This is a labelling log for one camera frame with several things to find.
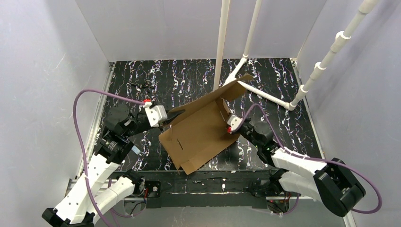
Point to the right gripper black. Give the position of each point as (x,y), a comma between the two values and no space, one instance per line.
(243,128)

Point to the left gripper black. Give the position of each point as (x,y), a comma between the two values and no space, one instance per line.
(142,122)

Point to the brown cardboard box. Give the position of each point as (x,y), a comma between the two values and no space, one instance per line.
(200,132)

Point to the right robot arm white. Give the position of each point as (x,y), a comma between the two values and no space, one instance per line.
(333,185)

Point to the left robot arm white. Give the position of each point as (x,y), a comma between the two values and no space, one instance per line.
(81,206)

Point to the small black clip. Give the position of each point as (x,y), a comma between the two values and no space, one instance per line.
(146,85)

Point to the light blue tube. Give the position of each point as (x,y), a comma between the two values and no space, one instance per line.
(136,150)

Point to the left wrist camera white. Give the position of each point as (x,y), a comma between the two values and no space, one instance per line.
(156,114)

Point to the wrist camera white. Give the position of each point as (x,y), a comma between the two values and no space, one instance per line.
(234,123)
(156,114)

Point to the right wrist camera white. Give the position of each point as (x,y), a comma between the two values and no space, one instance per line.
(234,123)

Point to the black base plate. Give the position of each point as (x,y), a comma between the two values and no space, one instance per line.
(247,188)

